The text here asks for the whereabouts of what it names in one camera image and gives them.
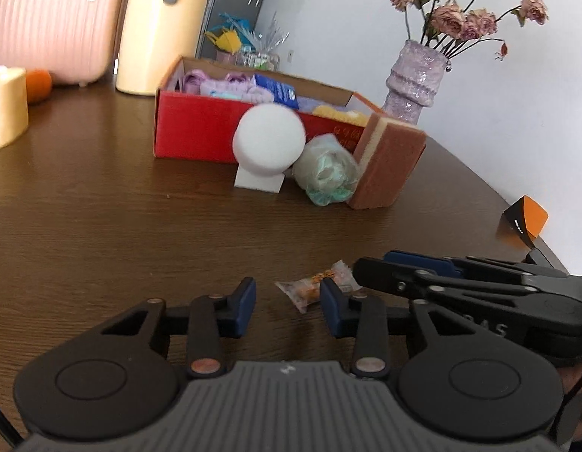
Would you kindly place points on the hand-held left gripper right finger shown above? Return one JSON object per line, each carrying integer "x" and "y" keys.
{"x": 332, "y": 308}

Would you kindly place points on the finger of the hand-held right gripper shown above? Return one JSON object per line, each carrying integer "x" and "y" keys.
{"x": 380, "y": 275}
{"x": 423, "y": 262}

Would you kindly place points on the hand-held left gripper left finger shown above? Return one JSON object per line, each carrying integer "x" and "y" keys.
{"x": 244, "y": 308}

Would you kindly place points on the clear candy packet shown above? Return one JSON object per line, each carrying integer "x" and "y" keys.
{"x": 305, "y": 289}

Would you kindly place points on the yellow fluffy cloth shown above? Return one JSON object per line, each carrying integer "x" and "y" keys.
{"x": 338, "y": 113}

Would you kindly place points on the purple knit towel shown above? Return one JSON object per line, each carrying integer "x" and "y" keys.
{"x": 310, "y": 105}

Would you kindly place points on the red cardboard box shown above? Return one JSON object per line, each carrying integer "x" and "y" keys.
{"x": 196, "y": 127}

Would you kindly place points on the blue tissue packet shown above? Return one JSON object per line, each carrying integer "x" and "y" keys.
{"x": 277, "y": 90}

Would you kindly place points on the light purple cloth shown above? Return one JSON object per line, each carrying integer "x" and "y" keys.
{"x": 225, "y": 93}

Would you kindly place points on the purple ruffled cloth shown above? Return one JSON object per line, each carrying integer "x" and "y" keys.
{"x": 237, "y": 79}
{"x": 194, "y": 81}

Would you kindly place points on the pale yellow soft cylinder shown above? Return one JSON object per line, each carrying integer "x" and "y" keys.
{"x": 6, "y": 113}

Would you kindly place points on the brown and yellow sponge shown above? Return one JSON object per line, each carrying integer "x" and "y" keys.
{"x": 390, "y": 165}

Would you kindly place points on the clear bag of green cloth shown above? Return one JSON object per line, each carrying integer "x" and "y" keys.
{"x": 324, "y": 169}

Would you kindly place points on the white round foam sponge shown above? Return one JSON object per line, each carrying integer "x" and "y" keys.
{"x": 267, "y": 141}

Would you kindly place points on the lilac textured vase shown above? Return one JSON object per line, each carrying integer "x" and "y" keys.
{"x": 413, "y": 80}

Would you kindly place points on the bouquet of dried pink roses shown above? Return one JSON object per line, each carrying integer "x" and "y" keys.
{"x": 449, "y": 19}

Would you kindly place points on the blue and yellow bag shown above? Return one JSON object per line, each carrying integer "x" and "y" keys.
{"x": 229, "y": 37}

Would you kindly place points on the pale yellow thermos jug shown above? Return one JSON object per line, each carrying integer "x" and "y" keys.
{"x": 154, "y": 42}

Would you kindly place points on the orange fruit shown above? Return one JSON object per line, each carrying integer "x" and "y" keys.
{"x": 39, "y": 85}

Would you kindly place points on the pink ribbed suitcase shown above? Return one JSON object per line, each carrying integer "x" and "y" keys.
{"x": 50, "y": 23}

